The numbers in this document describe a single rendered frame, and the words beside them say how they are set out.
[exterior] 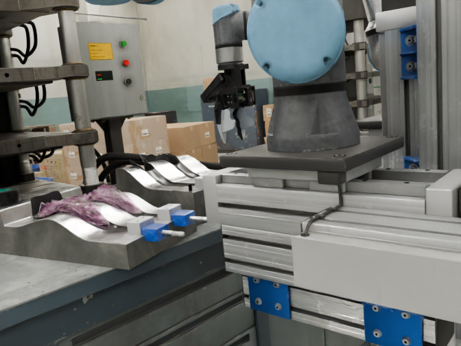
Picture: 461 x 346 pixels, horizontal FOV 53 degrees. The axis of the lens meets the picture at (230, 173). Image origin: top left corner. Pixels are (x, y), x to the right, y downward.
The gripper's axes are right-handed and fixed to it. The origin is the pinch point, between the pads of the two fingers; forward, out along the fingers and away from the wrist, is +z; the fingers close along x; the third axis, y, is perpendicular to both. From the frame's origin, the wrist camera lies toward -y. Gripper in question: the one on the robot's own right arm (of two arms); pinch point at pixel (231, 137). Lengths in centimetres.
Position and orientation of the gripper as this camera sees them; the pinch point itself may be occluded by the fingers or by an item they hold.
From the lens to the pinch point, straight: 131.6
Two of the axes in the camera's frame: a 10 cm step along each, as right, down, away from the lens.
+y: 7.0, 0.6, -7.1
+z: 0.9, 9.8, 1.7
